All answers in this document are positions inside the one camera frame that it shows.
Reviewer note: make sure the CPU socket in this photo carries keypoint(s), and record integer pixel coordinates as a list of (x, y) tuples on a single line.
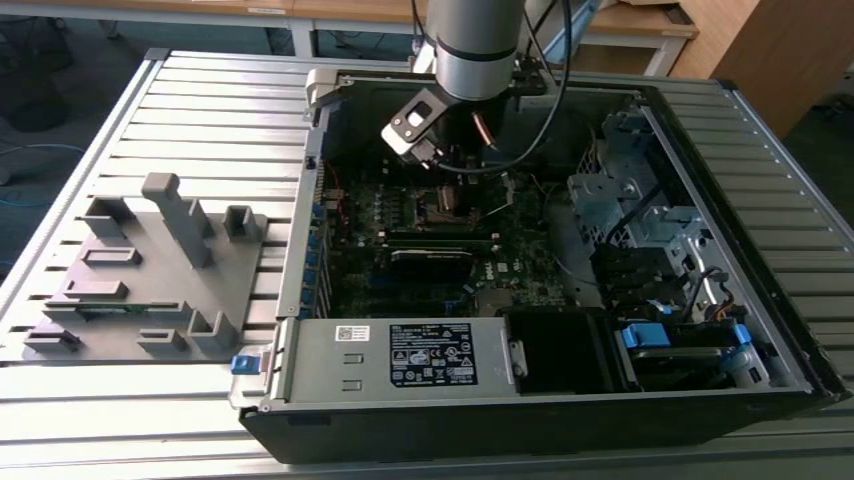
[(424, 215)]

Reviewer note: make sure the black RAM slot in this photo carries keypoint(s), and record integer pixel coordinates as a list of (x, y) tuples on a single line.
[(434, 236), (434, 242), (434, 247), (434, 231)]

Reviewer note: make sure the silver drive cage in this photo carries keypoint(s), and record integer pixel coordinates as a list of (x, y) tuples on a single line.
[(594, 192)]

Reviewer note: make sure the green motherboard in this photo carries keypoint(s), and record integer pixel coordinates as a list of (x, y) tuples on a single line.
[(528, 260)]

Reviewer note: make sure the chipset heatsink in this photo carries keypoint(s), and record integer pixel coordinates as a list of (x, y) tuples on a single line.
[(496, 300)]

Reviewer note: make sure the black connector bundle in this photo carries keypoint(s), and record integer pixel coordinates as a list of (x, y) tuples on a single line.
[(628, 275)]

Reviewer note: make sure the blue disk carrier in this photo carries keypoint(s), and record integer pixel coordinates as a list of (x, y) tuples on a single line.
[(644, 335)]

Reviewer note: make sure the grey power supply unit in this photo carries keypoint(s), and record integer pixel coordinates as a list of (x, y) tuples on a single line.
[(321, 360)]

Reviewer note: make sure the wooden cabinet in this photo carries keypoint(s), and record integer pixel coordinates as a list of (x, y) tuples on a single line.
[(788, 50)]

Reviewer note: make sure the grey parts rack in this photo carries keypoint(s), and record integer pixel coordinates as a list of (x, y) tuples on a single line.
[(167, 295)]

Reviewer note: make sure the blue case latch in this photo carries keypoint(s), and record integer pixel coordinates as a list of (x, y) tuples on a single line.
[(244, 364)]

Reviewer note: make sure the black hard disk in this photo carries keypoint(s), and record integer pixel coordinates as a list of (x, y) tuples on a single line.
[(675, 367)]

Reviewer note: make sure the black PC case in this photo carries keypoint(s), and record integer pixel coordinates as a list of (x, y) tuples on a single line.
[(468, 435)]

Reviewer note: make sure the green RAM stick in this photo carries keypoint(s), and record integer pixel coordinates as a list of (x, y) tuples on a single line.
[(114, 310)]

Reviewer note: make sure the black office chair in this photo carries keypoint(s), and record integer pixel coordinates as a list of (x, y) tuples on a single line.
[(34, 75)]

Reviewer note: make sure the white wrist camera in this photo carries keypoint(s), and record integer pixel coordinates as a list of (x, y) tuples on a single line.
[(414, 120)]

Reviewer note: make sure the wooden desk white frame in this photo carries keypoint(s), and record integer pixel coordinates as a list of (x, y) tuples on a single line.
[(641, 27), (134, 5)]

